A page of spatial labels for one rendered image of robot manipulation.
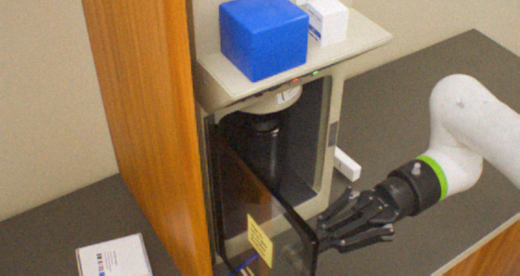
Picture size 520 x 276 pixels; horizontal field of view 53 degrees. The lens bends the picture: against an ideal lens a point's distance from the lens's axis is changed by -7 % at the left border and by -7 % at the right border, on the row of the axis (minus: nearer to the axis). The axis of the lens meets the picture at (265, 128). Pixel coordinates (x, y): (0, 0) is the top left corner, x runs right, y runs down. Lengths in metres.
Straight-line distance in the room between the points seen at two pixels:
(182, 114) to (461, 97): 0.46
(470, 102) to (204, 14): 0.45
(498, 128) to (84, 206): 1.02
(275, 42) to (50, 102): 0.70
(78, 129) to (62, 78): 0.16
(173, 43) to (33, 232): 0.83
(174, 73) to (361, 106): 1.03
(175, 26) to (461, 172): 0.58
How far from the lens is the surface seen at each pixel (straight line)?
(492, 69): 2.03
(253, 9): 0.83
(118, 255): 1.30
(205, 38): 0.88
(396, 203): 0.96
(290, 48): 0.83
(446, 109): 0.97
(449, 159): 1.02
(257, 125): 1.15
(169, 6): 0.71
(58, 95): 1.36
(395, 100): 1.76
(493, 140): 0.89
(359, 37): 0.95
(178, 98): 0.79
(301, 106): 1.24
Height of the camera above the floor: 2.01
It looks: 42 degrees down
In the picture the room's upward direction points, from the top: 1 degrees clockwise
